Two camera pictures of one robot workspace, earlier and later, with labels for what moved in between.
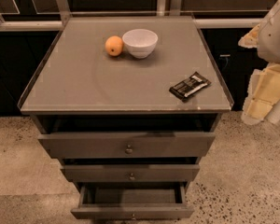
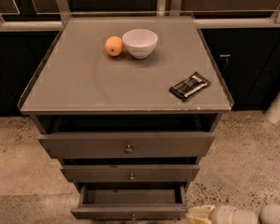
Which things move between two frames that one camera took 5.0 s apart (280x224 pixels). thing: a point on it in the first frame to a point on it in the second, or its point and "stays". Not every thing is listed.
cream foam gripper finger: [254, 111] to [200, 215]
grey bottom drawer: [133, 201] stays
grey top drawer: [174, 145] stays
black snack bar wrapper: [192, 84] stays
